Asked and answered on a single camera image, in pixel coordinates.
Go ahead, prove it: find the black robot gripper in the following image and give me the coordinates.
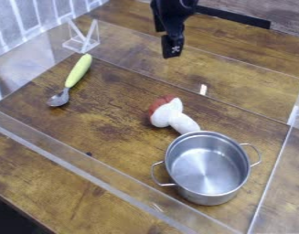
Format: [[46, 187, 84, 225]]
[[149, 0, 199, 59]]

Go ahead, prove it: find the white plush mushroom red cap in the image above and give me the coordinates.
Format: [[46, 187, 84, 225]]
[[149, 94, 200, 134]]

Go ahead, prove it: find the silver metal pot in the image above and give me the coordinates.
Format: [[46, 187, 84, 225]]
[[149, 131, 262, 206]]

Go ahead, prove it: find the black strip on table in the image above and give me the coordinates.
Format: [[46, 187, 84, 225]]
[[196, 5, 271, 29]]

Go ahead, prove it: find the clear acrylic triangle stand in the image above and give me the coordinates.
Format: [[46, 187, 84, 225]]
[[63, 19, 100, 54]]

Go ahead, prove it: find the yellow handled metal spoon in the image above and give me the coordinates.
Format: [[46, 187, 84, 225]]
[[48, 54, 92, 107]]

